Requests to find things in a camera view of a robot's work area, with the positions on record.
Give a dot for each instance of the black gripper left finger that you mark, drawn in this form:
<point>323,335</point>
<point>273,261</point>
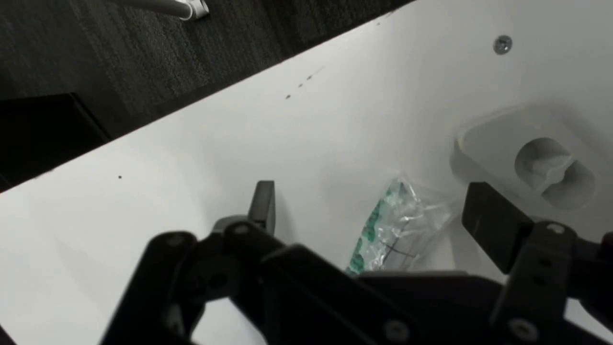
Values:
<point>264,205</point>

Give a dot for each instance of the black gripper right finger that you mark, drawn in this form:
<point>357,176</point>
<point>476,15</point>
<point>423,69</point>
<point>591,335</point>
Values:
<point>495,222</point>

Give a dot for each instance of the white plastic wall plate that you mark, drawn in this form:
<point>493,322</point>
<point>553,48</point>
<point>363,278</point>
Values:
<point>534,155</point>

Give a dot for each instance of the clear bag green parts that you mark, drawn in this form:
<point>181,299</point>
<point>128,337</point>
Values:
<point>403,228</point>

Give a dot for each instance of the white shelf table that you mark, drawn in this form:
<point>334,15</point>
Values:
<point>331,126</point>

